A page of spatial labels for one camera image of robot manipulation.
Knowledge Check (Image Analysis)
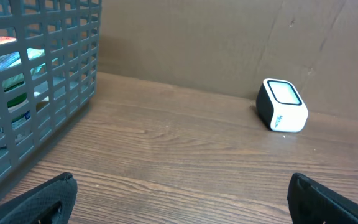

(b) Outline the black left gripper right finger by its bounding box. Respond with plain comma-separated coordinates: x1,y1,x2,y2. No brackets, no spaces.
287,173,358,224

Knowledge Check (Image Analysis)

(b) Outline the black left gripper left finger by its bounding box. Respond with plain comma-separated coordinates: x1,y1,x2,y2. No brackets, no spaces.
0,172,78,224

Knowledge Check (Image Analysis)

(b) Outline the teal orange snack packet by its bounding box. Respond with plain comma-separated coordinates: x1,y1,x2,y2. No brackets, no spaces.
0,48,46,107

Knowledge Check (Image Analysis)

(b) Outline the white barcode scanner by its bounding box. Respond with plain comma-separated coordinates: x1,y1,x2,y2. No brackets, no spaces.
255,78,308,133

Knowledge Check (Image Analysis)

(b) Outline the grey plastic mesh basket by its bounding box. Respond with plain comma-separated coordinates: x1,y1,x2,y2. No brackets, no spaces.
0,0,102,183

